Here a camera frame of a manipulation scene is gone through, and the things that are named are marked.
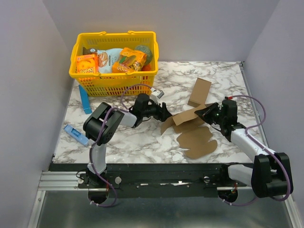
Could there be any green round melon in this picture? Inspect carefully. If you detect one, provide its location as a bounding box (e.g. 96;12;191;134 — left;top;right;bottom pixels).
135;45;153;66

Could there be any light blue chips bag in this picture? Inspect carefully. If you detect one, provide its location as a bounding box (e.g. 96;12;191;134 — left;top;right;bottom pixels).
83;47;122;74

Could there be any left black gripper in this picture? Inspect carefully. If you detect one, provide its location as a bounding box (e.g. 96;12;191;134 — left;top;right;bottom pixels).
142;98;174;122

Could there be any small blue flat box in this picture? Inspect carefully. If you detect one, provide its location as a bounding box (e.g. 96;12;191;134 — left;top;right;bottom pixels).
64;124;89;146

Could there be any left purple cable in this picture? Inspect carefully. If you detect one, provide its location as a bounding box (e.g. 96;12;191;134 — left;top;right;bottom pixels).
89;84;152;208

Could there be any tall blue box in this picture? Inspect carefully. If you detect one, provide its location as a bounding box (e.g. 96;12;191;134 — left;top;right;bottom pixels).
78;85;92;114

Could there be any small orange fruit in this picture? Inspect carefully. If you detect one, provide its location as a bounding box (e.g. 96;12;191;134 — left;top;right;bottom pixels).
142;64;151;71

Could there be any orange candy bag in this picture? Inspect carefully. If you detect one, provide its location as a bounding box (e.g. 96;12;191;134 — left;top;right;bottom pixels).
112;47;147;73

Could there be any yellow plastic shopping basket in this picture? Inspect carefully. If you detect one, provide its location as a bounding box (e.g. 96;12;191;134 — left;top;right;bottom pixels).
69;31;159;96

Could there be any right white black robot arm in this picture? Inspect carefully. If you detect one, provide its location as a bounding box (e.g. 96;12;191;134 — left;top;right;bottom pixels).
195;97;293;201

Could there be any orange Daddy snack box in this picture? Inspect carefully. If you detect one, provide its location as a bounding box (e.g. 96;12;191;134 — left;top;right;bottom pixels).
76;54;98;74

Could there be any brown cardboard box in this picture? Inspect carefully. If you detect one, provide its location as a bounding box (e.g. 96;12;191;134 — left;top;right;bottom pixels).
188;78;211;107
161;104;218;159

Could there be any folded brown cardboard box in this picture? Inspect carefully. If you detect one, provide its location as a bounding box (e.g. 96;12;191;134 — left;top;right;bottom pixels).
188;78;211;107

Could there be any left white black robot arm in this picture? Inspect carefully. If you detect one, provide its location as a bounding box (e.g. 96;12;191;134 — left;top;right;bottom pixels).
83;93;172;188

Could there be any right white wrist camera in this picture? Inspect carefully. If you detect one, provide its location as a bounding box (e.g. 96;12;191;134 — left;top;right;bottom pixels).
224;96;233;100

